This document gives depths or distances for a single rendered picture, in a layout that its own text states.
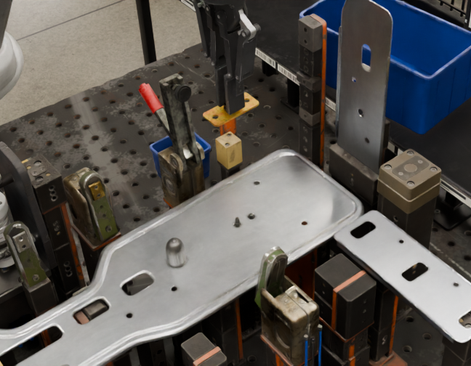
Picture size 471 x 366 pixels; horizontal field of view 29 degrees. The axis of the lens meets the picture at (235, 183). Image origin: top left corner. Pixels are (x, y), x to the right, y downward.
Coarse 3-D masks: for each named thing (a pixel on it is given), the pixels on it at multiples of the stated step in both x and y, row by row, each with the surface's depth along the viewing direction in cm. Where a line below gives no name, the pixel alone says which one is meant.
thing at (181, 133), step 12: (168, 84) 149; (180, 84) 150; (168, 96) 150; (180, 96) 148; (168, 108) 152; (180, 108) 154; (168, 120) 154; (180, 120) 155; (180, 132) 156; (192, 132) 156; (180, 144) 156; (192, 144) 158; (180, 156) 157
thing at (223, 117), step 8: (248, 96) 140; (224, 104) 137; (248, 104) 138; (256, 104) 138; (208, 112) 138; (216, 112) 137; (224, 112) 137; (240, 112) 137; (208, 120) 136; (216, 120) 136; (224, 120) 136
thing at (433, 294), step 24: (384, 216) 155; (360, 240) 151; (384, 240) 151; (408, 240) 150; (360, 264) 149; (384, 264) 147; (408, 264) 147; (432, 264) 146; (408, 288) 143; (432, 288) 143; (456, 288) 143; (432, 312) 139; (456, 312) 139; (456, 336) 136
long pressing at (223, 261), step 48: (240, 192) 161; (288, 192) 160; (336, 192) 159; (144, 240) 153; (192, 240) 153; (240, 240) 152; (288, 240) 152; (96, 288) 146; (192, 288) 145; (240, 288) 145; (0, 336) 140; (96, 336) 139; (144, 336) 139
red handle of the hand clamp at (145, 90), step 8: (144, 88) 160; (144, 96) 160; (152, 96) 160; (152, 104) 159; (160, 104) 160; (152, 112) 160; (160, 112) 159; (160, 120) 159; (168, 128) 159; (184, 152) 158; (192, 152) 159
